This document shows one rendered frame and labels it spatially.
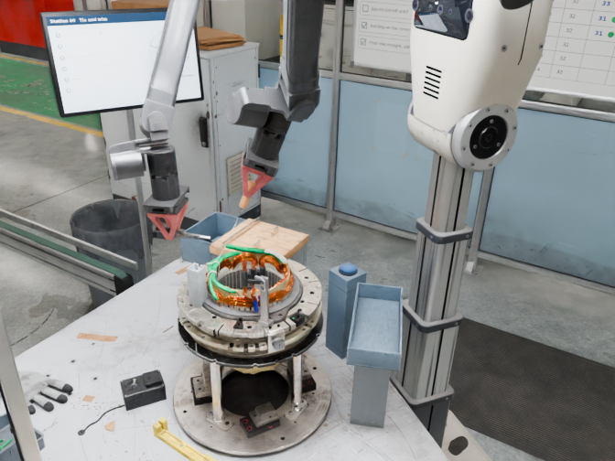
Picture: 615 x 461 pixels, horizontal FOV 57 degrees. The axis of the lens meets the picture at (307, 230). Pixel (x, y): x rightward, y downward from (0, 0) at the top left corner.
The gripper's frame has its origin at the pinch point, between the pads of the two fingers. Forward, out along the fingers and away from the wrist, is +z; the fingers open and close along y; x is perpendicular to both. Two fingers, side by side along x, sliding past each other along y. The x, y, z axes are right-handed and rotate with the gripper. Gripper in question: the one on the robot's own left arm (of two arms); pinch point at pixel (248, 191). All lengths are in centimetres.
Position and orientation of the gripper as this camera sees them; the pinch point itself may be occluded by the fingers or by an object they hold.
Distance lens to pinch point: 115.4
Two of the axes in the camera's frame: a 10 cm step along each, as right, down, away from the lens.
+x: 9.2, 2.9, 2.5
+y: 0.6, 5.3, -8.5
